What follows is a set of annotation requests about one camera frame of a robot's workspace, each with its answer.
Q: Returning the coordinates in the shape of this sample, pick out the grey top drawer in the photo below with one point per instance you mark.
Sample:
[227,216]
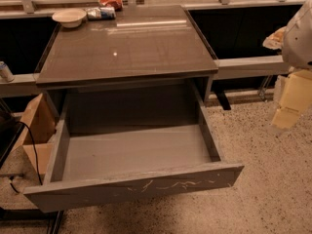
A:
[123,145]

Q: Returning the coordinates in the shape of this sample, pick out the white bowl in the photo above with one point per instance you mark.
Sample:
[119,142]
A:
[69,18]

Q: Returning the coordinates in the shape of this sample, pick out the white blue can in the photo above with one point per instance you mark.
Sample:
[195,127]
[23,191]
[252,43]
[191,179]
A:
[5,72]

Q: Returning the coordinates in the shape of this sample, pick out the grey metal rail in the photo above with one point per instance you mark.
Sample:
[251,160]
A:
[232,68]

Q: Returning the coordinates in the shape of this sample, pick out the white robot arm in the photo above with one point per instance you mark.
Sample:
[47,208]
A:
[293,94]

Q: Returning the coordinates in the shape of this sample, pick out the silver blue snack bag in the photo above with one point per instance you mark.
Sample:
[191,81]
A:
[101,13]

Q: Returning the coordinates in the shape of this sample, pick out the cardboard box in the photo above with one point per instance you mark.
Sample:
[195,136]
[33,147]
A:
[42,126]

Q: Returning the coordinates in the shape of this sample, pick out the black stand frame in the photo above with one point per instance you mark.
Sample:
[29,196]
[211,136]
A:
[54,219]

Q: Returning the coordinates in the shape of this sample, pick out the red snack bag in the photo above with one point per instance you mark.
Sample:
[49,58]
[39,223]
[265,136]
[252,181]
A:
[116,4]

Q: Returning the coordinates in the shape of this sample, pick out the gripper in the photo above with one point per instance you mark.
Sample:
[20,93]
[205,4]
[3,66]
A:
[298,39]

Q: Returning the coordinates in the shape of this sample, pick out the grey drawer cabinet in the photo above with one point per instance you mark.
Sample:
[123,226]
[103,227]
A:
[144,43]

